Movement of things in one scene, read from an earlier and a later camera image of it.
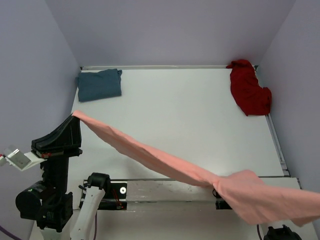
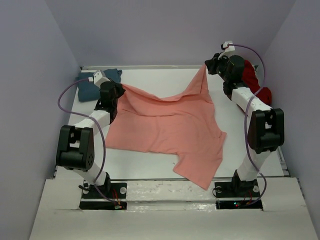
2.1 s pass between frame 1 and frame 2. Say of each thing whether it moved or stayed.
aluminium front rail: stayed
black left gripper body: moved
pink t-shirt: moved
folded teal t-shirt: stayed
